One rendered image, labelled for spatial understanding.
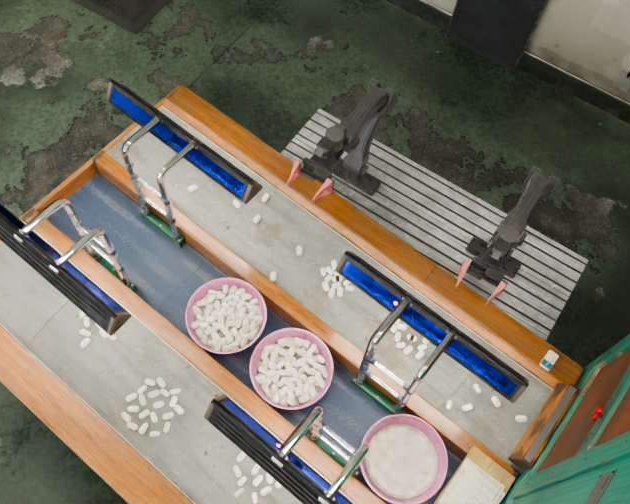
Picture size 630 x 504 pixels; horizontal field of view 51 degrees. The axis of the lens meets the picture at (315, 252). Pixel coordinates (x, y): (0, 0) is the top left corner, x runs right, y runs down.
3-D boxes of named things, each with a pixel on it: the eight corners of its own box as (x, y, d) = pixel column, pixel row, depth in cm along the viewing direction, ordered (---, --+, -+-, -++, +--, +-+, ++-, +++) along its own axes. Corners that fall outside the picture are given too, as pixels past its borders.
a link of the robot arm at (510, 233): (520, 249, 188) (538, 219, 193) (493, 234, 190) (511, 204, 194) (507, 266, 198) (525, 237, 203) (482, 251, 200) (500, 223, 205)
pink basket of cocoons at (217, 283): (225, 274, 235) (223, 262, 226) (283, 319, 228) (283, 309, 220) (172, 329, 225) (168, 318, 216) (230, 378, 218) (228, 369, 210)
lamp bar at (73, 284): (-11, 194, 203) (-21, 181, 197) (132, 316, 188) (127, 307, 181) (-33, 211, 200) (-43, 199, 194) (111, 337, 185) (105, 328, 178)
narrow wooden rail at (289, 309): (109, 166, 255) (102, 149, 246) (509, 478, 210) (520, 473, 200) (98, 175, 253) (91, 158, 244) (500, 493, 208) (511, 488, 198)
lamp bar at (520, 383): (350, 252, 200) (352, 241, 193) (527, 382, 184) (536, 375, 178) (334, 271, 197) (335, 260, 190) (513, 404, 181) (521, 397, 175)
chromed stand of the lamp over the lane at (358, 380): (384, 341, 226) (405, 288, 187) (432, 377, 221) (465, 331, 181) (350, 383, 219) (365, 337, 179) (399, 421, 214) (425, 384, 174)
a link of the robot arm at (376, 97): (352, 143, 210) (401, 82, 222) (329, 130, 212) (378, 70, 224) (349, 165, 221) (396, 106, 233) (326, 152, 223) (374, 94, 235)
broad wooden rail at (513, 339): (188, 112, 278) (182, 82, 261) (565, 384, 232) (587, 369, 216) (167, 130, 273) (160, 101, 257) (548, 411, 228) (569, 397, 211)
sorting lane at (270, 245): (162, 108, 261) (161, 104, 259) (564, 400, 215) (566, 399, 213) (105, 156, 250) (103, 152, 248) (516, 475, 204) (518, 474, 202)
